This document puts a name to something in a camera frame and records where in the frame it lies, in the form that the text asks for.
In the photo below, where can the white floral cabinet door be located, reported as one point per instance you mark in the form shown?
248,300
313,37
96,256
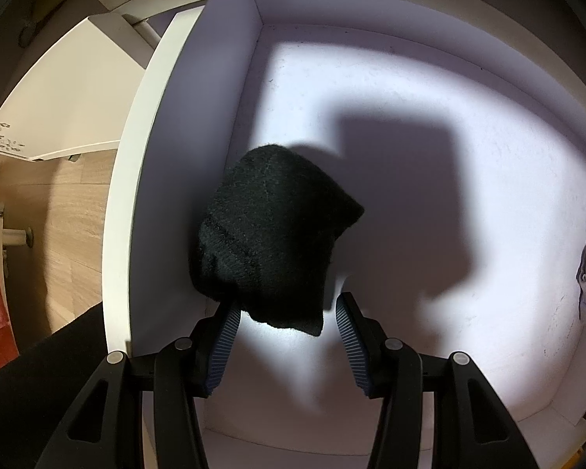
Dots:
68,97

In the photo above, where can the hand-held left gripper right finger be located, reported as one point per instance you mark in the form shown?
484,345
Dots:
351,347

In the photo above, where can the white drawer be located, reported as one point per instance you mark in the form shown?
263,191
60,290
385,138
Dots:
469,303

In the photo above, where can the person's left leg black trousers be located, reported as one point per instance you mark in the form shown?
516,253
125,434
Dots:
29,400

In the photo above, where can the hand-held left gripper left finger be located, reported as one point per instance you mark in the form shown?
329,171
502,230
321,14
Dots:
224,351

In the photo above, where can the dark green knit sock bundle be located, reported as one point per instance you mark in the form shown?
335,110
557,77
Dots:
273,234

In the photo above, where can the metal door stop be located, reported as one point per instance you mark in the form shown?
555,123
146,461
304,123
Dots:
17,237

